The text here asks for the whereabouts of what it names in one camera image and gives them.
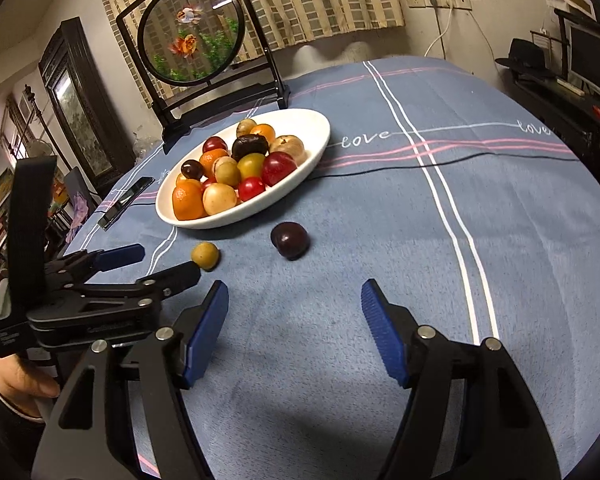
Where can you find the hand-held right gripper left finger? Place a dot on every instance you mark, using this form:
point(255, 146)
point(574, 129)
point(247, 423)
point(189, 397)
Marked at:
point(207, 330)

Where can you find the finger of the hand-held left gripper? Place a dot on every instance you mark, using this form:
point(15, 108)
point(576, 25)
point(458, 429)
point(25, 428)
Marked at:
point(122, 256)
point(175, 276)

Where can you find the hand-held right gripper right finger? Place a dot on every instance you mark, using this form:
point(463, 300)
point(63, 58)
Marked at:
point(385, 335)

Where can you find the small yellow plum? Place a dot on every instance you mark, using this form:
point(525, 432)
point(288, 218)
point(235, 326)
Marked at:
point(228, 174)
point(205, 255)

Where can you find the beige potato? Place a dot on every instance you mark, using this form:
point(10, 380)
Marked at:
point(220, 199)
point(287, 147)
point(246, 126)

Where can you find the dark purple plum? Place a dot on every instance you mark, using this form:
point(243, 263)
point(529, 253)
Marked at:
point(192, 169)

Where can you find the red cherry tomato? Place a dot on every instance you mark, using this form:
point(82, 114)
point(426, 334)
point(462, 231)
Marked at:
point(251, 188)
point(214, 145)

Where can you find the red plum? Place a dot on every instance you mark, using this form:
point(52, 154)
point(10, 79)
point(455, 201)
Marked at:
point(278, 168)
point(290, 240)

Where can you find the orange tomato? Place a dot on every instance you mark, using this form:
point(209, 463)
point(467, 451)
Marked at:
point(210, 159)
point(264, 131)

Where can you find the yellow-green tomato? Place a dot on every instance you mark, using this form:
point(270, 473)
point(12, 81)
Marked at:
point(251, 164)

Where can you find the white oval plate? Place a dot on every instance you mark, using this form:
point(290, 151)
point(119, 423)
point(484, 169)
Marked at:
point(310, 130)

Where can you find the person's left forearm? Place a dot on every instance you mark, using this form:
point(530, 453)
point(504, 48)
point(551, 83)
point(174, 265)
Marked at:
point(5, 445)

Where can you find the person's left hand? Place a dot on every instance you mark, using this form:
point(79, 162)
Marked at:
point(15, 385)

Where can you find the purple cloth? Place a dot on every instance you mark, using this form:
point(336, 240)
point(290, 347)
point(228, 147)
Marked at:
point(78, 210)

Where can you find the black smartphone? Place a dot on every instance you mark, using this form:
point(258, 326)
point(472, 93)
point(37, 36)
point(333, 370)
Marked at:
point(125, 200)

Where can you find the grey chair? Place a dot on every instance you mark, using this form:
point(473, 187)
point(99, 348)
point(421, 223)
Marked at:
point(72, 180)

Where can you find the blue striped tablecloth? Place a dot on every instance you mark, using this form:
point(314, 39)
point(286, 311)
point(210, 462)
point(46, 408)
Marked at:
point(355, 235)

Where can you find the black pole stand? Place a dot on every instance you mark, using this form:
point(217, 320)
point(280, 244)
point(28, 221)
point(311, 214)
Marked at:
point(32, 110)

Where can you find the dark wood framed painting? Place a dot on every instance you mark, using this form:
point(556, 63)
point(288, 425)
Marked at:
point(75, 110)

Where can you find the black-framed round goldfish screen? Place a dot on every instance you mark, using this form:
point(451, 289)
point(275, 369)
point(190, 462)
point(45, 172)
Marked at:
point(190, 35)

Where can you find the black desk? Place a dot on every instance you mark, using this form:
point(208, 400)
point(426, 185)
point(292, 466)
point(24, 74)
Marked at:
point(565, 115)

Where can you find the beige checked curtain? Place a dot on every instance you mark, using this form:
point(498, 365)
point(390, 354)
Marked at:
point(305, 0)

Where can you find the white remote control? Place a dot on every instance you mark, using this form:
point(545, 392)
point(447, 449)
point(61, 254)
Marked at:
point(572, 86)

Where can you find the black hat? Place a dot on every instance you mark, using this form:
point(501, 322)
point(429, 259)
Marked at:
point(527, 57)

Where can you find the computer monitor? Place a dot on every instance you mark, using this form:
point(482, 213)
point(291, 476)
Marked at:
point(595, 55)

